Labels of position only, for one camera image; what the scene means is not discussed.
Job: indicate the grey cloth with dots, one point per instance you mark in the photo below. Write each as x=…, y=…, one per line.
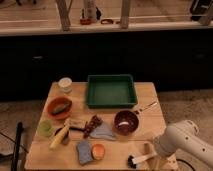
x=103, y=131

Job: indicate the black pole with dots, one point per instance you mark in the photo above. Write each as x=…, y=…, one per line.
x=16, y=148

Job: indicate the brown bowl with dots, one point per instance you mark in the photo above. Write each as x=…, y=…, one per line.
x=126, y=122

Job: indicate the orange bowl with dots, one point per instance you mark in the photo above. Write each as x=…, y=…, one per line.
x=53, y=103

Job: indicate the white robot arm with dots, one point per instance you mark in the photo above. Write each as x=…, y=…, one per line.
x=183, y=135

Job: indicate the metal spoon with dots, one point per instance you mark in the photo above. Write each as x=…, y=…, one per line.
x=140, y=110

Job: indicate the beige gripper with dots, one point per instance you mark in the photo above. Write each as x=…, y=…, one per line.
x=149, y=152

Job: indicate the blue sponge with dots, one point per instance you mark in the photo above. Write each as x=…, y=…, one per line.
x=84, y=152

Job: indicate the green pickle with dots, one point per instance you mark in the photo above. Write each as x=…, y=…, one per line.
x=60, y=108

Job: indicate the green plastic tray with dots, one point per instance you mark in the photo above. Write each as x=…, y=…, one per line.
x=111, y=91

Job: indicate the white cup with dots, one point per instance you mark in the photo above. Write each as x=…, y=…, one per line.
x=65, y=84

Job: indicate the green cup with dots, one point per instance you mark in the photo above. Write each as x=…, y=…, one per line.
x=45, y=128

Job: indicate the beige block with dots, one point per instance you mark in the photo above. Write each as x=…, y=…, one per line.
x=75, y=123

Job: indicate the wooden table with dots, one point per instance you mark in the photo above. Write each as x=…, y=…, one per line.
x=117, y=147

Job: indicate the white black dish brush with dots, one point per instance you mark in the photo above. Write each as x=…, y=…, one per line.
x=133, y=161

